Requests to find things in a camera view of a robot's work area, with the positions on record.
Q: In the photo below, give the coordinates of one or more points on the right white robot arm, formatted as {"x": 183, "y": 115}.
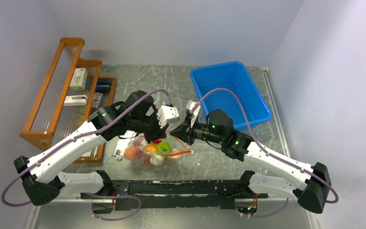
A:
{"x": 305, "y": 183}

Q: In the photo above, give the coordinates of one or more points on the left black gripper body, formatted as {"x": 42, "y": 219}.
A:
{"x": 149, "y": 125}

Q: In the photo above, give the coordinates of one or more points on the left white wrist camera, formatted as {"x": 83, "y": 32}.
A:
{"x": 167, "y": 115}

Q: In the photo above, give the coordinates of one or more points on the blue marker pens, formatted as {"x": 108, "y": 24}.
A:
{"x": 103, "y": 86}

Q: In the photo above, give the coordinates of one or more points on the yellow fake bell pepper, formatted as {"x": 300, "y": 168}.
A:
{"x": 150, "y": 148}

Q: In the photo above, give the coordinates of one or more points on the green fake fruit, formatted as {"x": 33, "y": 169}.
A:
{"x": 163, "y": 148}

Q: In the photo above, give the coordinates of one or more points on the orange wooden rack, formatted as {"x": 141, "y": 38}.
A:
{"x": 49, "y": 120}

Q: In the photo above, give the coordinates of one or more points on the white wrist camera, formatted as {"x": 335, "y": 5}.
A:
{"x": 193, "y": 114}
{"x": 167, "y": 115}

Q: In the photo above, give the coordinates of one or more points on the white flat device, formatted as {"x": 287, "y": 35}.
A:
{"x": 75, "y": 100}

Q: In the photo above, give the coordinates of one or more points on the white blister pack card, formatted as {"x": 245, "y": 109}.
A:
{"x": 123, "y": 144}

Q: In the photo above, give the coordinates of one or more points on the fake garlic bulb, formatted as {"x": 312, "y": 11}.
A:
{"x": 156, "y": 160}

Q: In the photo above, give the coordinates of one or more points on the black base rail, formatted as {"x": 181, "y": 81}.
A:
{"x": 177, "y": 194}

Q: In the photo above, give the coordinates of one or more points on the fake peach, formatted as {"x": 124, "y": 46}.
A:
{"x": 133, "y": 153}

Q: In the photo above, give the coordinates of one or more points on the clear zip top bag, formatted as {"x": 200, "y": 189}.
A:
{"x": 179, "y": 149}

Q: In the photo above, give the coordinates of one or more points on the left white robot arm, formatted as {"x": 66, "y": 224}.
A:
{"x": 42, "y": 176}

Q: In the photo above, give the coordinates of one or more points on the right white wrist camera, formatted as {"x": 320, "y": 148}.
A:
{"x": 193, "y": 114}

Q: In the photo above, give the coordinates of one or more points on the white box with red label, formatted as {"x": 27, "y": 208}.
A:
{"x": 79, "y": 78}

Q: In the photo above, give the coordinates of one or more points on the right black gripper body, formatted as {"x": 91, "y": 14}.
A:
{"x": 199, "y": 130}

